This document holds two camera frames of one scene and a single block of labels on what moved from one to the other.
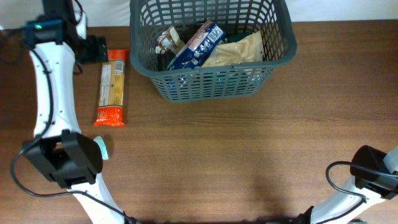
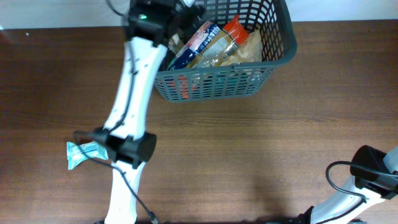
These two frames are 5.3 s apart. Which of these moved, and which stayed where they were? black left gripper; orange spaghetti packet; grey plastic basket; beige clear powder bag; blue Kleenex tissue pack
Moved: orange spaghetti packet; black left gripper
Stayed: blue Kleenex tissue pack; beige clear powder bag; grey plastic basket
